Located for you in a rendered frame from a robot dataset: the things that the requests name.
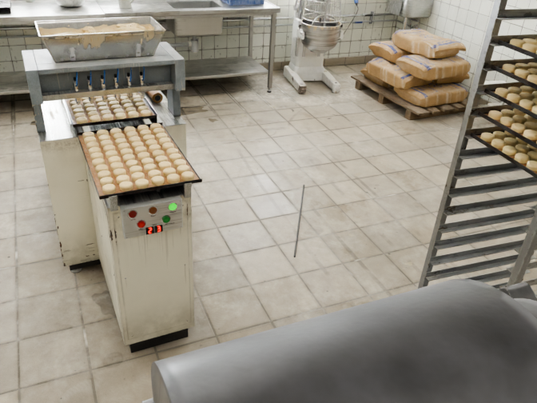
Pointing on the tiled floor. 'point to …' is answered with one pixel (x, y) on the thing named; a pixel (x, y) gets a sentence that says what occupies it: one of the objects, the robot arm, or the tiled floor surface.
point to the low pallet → (407, 101)
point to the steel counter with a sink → (188, 13)
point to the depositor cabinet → (72, 209)
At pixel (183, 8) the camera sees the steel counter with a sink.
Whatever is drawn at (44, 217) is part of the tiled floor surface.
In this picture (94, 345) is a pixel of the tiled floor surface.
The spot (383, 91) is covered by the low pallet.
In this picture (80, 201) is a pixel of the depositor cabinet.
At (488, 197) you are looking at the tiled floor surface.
